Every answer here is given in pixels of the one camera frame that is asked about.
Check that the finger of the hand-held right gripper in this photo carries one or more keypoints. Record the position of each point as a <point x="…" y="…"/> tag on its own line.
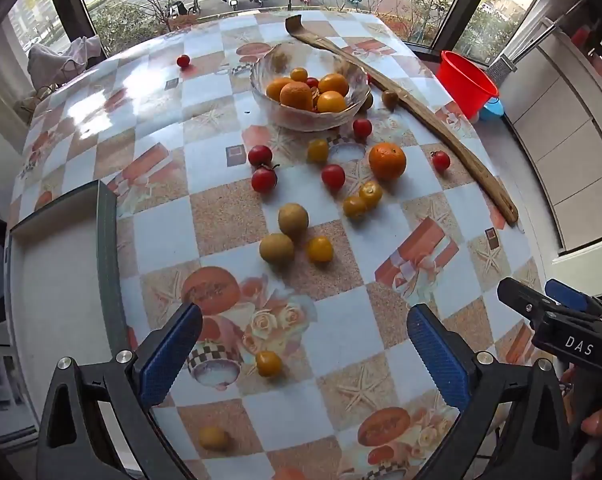
<point x="518" y="297"/>
<point x="566" y="294"/>

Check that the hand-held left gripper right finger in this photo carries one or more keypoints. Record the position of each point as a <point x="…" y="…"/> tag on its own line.
<point x="438" y="355"/>

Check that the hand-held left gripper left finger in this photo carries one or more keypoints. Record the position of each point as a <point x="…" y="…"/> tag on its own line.
<point x="173" y="355"/>

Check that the pale yellow cherry tomato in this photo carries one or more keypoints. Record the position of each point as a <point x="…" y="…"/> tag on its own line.
<point x="214" y="438"/>

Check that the white tray with grey rim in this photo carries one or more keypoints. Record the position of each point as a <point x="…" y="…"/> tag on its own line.
<point x="56" y="285"/>

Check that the red cherry tomato with stem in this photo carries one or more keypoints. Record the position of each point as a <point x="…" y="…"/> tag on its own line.
<point x="264" y="179"/>

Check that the clear glass bowl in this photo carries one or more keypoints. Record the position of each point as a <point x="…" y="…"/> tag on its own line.
<point x="291" y="120"/>

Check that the person's right hand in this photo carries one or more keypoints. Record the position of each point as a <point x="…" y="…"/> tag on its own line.
<point x="601" y="422"/>

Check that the checkered printed tablecloth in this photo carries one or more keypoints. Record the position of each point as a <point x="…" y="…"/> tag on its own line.
<point x="221" y="280"/>

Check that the white cabinet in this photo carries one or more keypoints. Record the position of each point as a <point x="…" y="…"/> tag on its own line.
<point x="571" y="160"/>

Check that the orange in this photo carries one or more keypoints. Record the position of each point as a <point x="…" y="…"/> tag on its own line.
<point x="296" y="96"/>
<point x="387" y="161"/>
<point x="331" y="102"/>
<point x="276" y="87"/>
<point x="334" y="83"/>

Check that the blue plastic container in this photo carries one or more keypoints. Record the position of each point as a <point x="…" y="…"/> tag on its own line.
<point x="492" y="109"/>

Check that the red plastic bucket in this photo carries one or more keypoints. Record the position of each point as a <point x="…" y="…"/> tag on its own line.
<point x="466" y="85"/>

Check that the grey mesh panel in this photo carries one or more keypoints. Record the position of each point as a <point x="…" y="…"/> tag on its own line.
<point x="503" y="67"/>

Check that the grey crumpled cloth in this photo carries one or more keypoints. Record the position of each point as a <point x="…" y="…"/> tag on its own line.
<point x="61" y="65"/>

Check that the dark scooter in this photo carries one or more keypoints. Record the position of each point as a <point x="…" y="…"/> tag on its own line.
<point x="178" y="9"/>

